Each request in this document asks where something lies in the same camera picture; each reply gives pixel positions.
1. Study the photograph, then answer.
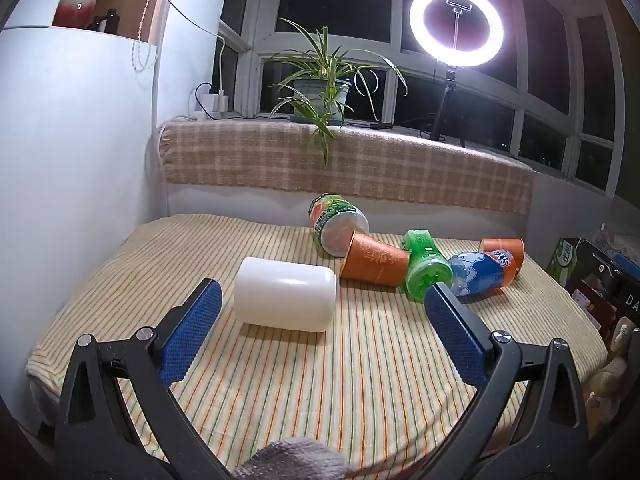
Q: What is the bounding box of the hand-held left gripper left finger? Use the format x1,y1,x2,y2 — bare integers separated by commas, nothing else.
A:
54,278,223,480

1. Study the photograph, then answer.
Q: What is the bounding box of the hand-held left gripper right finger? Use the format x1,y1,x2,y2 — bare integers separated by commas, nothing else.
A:
424,282,592,480

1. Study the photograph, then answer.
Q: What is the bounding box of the white plastic jar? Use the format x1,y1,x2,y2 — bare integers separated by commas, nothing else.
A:
234,256,339,333

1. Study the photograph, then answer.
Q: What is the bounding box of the orange patterned paper cup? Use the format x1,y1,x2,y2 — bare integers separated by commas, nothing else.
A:
340,230,411,288

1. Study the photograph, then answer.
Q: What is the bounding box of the clear cup red green label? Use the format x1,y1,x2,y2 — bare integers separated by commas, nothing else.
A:
308,193,370,257

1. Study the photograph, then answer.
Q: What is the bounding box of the green plastic bottle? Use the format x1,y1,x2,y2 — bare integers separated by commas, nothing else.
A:
401,229,454,302

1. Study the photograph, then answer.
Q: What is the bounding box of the green carton box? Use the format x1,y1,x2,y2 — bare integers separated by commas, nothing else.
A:
547,237,585,285

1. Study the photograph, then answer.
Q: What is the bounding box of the striped yellow bed sheet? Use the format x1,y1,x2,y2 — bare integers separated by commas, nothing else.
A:
25,213,609,477

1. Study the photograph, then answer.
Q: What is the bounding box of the black cardboard box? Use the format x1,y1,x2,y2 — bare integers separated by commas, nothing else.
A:
565,238,640,343

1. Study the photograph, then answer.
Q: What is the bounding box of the beige plush toy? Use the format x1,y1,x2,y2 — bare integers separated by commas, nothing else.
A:
584,317,640,413

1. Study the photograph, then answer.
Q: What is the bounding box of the plaid beige blanket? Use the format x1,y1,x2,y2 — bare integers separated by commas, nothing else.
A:
158,118,534,214

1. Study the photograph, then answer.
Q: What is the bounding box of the black tripod stand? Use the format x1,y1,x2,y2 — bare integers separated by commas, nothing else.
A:
428,66,467,149

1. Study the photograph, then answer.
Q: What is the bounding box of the white power strip with chargers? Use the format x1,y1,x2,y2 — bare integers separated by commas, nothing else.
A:
192,82,232,121

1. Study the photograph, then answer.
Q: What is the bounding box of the potted spider plant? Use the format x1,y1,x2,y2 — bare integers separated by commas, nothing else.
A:
262,17,409,167

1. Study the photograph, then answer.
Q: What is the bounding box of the dark bottle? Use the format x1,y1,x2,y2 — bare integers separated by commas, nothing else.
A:
89,8,120,36

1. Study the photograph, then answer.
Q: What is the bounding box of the white window frame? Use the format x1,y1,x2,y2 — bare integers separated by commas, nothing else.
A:
218,0,632,198

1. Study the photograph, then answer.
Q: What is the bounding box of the white beaded cord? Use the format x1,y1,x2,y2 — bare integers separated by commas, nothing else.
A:
131,37,152,73

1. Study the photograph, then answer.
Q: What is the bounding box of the ring light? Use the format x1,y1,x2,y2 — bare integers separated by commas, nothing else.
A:
409,0,505,69

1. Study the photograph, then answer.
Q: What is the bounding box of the white cable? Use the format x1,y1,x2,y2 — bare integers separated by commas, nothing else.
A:
145,0,227,96

